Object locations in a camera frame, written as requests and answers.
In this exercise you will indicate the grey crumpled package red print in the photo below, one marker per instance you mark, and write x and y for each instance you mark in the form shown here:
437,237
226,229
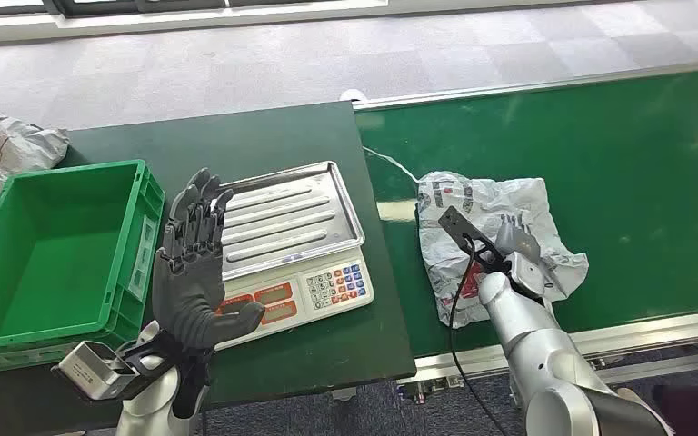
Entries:
18,147

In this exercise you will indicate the black left wrist camera bracket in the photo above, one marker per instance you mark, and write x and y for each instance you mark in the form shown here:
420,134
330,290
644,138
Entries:
189,385

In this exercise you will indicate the black right wrist camera bracket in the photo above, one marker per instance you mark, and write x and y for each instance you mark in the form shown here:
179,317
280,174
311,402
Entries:
460,228

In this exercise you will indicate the white electronic scale body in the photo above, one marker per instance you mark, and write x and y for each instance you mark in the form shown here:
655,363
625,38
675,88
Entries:
325,289

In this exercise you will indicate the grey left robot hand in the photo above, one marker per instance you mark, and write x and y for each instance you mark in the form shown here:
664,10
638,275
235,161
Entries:
189,289

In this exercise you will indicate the white rounded end cap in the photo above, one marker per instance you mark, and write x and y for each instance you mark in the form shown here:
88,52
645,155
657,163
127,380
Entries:
352,95

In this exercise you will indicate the grey plastic mail package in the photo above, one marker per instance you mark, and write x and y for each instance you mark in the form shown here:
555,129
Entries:
451,204

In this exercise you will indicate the steel scale tray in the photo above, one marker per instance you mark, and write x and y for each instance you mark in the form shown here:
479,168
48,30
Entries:
295,216

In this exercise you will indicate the green plastic crate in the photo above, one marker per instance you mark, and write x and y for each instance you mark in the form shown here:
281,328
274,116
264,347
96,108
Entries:
54,253

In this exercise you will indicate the green conveyor belt machine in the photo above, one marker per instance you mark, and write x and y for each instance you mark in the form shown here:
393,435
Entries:
596,150

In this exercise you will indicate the dark window frame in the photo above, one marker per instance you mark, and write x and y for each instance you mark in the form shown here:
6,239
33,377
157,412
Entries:
144,5

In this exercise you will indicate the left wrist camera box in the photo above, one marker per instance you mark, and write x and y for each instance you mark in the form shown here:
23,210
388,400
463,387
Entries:
87,370

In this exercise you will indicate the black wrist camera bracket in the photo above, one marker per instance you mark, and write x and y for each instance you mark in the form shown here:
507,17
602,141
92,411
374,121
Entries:
460,228
189,385

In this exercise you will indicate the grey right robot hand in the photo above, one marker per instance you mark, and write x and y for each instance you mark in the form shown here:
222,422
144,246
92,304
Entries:
526,271

